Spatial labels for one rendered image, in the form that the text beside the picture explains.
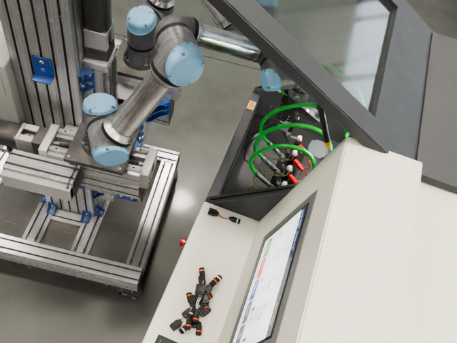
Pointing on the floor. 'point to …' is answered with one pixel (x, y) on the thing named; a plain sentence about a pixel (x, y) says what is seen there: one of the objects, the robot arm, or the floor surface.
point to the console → (347, 250)
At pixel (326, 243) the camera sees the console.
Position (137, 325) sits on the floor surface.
